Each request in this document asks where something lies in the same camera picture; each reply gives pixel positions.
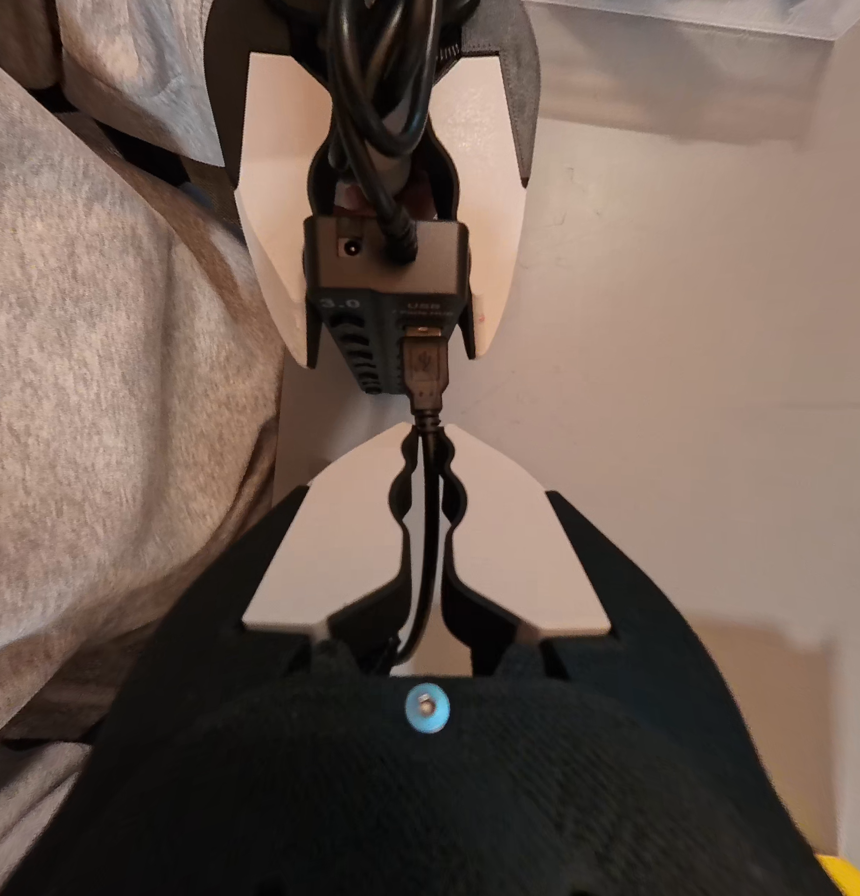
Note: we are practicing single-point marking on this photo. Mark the person's left forearm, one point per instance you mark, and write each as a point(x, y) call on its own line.
point(143, 70)

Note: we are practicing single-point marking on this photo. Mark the yellow plastic bin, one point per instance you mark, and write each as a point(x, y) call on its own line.
point(853, 878)

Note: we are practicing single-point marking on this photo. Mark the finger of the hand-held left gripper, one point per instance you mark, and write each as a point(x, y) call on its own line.
point(276, 175)
point(493, 210)

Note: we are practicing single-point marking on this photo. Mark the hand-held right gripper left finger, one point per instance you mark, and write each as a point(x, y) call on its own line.
point(346, 532)

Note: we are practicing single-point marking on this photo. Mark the black USB hub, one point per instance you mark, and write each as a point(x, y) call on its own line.
point(430, 252)

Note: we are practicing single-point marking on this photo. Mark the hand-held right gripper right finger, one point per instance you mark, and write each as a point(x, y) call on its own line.
point(521, 553)

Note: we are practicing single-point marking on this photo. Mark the grey sweatshirt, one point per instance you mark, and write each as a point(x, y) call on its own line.
point(87, 385)

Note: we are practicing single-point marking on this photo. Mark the grey desk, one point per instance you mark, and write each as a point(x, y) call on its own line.
point(682, 350)

